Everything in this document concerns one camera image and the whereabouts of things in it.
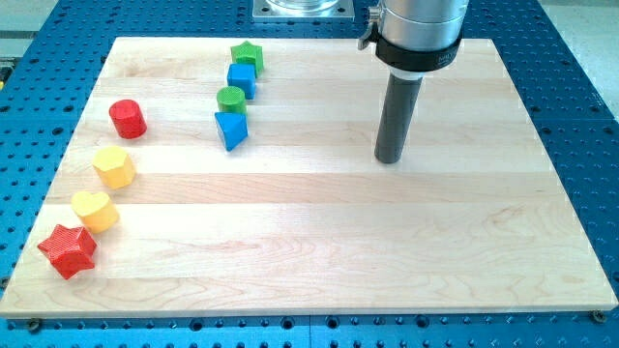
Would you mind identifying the red cylinder block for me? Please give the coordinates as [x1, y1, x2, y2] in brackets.
[108, 100, 147, 139]

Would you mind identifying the right board clamp screw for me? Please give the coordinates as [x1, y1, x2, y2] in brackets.
[590, 310, 606, 324]

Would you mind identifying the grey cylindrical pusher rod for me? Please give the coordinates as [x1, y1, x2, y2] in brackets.
[374, 74, 423, 164]

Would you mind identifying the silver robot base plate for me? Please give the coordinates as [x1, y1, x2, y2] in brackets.
[252, 0, 355, 21]

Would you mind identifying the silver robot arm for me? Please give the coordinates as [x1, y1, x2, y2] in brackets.
[357, 0, 468, 80]

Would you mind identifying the yellow hexagon block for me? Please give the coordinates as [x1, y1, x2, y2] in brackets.
[92, 146, 136, 189]

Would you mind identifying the board clamp screw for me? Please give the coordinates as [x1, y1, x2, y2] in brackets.
[25, 318, 42, 333]
[590, 310, 606, 324]

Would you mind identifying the blue triangle block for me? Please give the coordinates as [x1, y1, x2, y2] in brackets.
[215, 112, 249, 152]

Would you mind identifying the blue cube block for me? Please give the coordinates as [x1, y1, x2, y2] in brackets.
[226, 63, 256, 100]

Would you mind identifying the light wooden board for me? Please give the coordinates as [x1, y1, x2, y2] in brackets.
[1, 37, 618, 318]

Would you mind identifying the green cylinder block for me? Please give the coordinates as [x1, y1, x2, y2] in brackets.
[216, 86, 247, 114]

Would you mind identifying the red star block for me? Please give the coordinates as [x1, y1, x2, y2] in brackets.
[38, 224, 97, 279]

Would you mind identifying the left board clamp screw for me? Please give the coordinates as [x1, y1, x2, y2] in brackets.
[25, 318, 42, 333]

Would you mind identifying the yellow heart block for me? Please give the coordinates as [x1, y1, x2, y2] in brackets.
[71, 191, 119, 234]

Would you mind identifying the green star block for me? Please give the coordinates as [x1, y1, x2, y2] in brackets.
[230, 41, 264, 77]

